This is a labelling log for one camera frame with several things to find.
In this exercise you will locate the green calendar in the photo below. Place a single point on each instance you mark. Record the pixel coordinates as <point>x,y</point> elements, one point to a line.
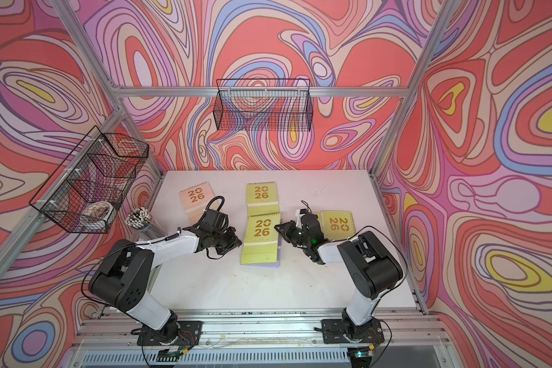
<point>261,242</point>
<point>262,198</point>
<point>336,225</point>

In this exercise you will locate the purple calendar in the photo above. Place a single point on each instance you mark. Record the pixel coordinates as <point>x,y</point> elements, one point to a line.
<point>268,265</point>

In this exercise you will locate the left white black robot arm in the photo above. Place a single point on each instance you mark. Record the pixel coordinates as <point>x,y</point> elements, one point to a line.
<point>122,278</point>

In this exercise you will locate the black wire basket back wall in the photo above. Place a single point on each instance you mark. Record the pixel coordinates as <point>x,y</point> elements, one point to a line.
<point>263,104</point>

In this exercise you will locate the aluminium front rail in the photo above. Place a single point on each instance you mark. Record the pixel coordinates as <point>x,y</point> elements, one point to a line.
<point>281,339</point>

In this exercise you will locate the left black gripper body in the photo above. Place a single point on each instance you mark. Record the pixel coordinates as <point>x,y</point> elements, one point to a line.
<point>225,242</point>

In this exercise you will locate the black wire basket wall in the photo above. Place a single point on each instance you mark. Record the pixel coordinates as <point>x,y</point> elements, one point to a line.
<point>101,167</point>
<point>263,104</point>

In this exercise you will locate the tape roll in basket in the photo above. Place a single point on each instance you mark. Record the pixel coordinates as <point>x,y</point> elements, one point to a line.
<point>96,214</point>

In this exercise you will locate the black wire basket left wall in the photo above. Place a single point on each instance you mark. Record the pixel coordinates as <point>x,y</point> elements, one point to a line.
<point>101,167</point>

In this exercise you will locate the pink 2026 calendar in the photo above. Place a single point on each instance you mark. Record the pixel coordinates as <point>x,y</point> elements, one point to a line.
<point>195,200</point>

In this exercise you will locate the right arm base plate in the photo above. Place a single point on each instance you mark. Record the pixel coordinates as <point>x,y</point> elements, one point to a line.
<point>337,331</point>

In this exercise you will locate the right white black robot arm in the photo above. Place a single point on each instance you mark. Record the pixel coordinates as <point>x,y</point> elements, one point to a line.
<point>374,269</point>

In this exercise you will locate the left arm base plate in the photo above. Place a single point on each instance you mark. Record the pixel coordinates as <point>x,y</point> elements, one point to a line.
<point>186,333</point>

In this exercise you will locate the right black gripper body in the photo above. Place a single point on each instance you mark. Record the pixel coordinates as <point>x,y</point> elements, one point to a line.
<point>295,234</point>

